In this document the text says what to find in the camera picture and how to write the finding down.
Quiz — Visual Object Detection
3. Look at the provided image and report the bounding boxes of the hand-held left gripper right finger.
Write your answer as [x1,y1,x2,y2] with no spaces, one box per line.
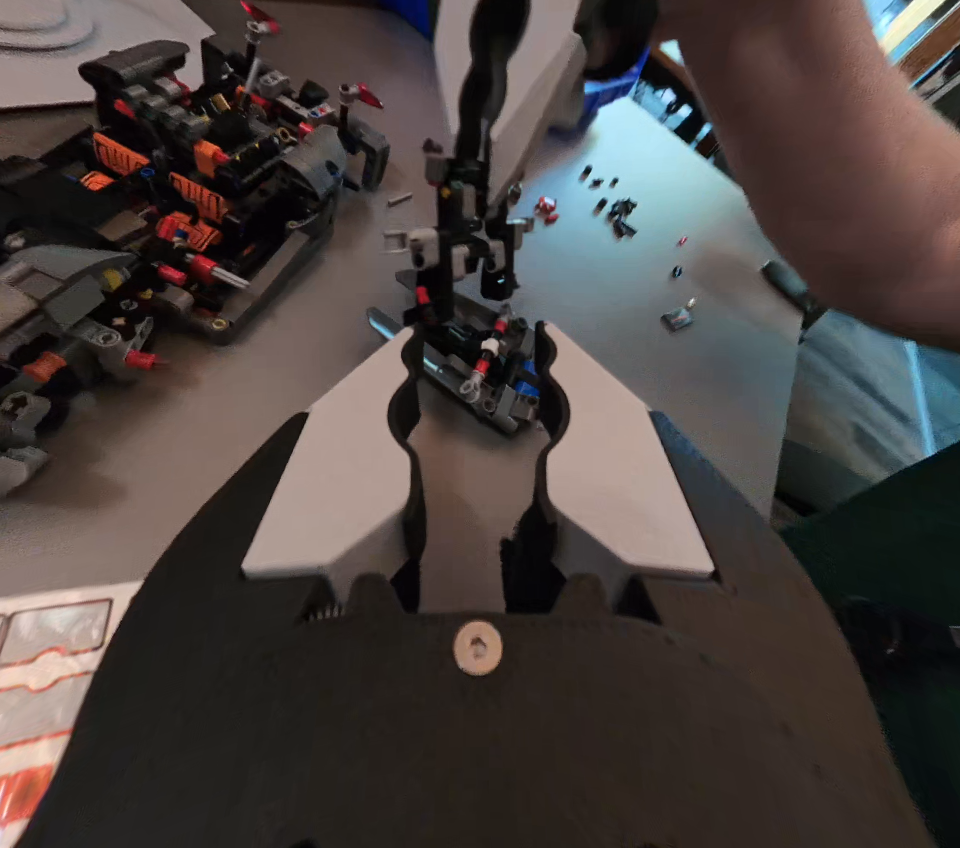
[499,322,716,615]

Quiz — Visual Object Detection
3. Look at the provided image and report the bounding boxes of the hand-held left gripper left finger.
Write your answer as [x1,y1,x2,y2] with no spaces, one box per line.
[241,325,430,615]

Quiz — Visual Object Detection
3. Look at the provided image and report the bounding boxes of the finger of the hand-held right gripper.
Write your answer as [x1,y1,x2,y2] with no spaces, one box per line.
[483,0,616,210]
[431,0,500,189]

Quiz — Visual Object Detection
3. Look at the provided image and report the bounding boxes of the grey blue lego wing assembly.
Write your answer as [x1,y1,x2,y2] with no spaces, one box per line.
[367,293,561,438]

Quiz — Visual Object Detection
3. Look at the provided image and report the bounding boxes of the black lego beam assembly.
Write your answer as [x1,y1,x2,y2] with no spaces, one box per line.
[382,139,538,333]

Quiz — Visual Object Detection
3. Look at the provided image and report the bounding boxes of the person's right forearm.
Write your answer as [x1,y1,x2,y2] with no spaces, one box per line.
[705,0,960,349]

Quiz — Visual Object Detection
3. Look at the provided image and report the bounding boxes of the large lego car chassis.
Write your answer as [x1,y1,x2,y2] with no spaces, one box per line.
[0,38,393,498]

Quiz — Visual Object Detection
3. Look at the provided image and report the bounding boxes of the lego sticker sheet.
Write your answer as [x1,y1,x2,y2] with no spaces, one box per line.
[0,582,145,836]

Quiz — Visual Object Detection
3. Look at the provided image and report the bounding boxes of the white book stand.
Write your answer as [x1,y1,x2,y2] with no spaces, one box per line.
[0,0,217,113]

